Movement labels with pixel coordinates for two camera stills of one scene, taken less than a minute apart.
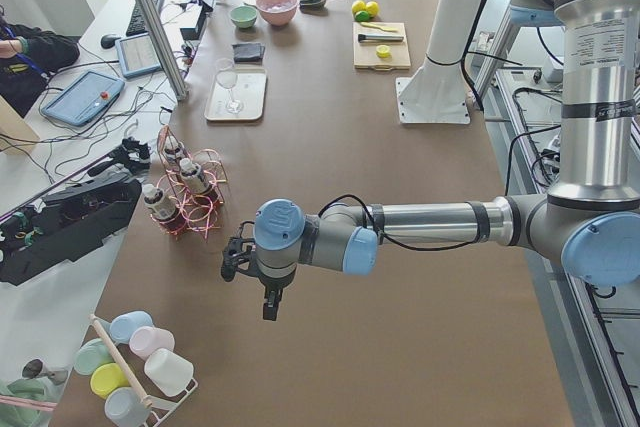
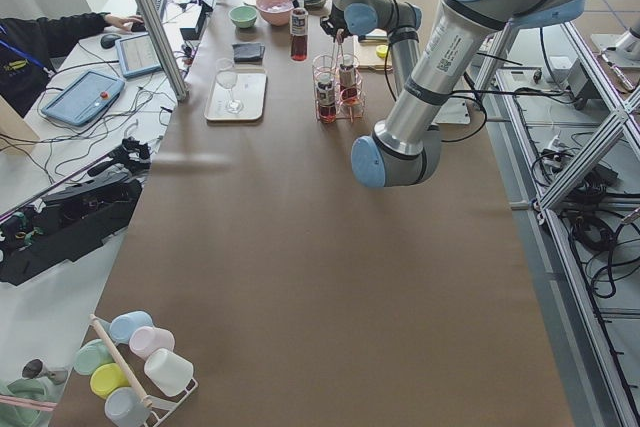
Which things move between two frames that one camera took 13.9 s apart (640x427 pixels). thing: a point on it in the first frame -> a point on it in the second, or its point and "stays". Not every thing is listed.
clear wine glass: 226,77 stays
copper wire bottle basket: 189,187 -> 338,82
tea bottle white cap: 158,204 -> 299,34
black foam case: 77,218 stays
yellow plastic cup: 106,378 stays
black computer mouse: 107,41 stays
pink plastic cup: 145,340 stays
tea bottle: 174,157 -> 349,92
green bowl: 243,16 stays
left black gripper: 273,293 -> 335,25
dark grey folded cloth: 248,52 stays
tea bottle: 193,176 -> 326,96
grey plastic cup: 126,407 stays
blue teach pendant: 87,99 stays
